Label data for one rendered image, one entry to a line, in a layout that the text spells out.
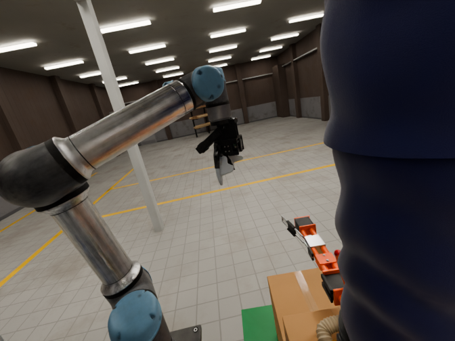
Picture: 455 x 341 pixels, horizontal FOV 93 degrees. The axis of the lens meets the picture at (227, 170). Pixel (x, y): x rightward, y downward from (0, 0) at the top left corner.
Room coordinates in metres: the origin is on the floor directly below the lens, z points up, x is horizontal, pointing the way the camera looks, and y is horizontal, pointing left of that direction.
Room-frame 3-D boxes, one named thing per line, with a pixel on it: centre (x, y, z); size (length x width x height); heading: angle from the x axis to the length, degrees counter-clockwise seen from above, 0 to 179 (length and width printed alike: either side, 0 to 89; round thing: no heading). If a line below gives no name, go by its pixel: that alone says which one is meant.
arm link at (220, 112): (0.72, -0.01, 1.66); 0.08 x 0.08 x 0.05
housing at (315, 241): (0.74, -0.29, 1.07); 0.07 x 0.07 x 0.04; 87
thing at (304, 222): (0.88, -0.30, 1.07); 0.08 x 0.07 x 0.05; 177
